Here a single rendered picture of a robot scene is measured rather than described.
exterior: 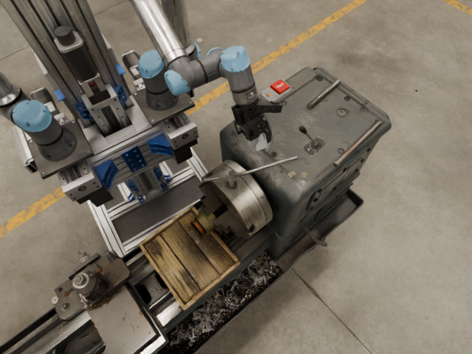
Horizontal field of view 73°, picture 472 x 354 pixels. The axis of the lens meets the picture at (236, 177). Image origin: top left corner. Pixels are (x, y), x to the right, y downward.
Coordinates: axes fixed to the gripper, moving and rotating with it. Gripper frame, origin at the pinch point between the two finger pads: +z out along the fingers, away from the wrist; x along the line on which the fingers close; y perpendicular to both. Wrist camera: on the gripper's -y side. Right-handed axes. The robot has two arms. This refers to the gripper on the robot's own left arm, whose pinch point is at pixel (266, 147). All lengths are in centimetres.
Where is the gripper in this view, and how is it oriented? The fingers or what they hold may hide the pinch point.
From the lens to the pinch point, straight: 111.6
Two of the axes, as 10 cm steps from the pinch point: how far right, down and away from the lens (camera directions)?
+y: -7.7, 5.6, -3.0
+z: 2.8, 7.2, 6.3
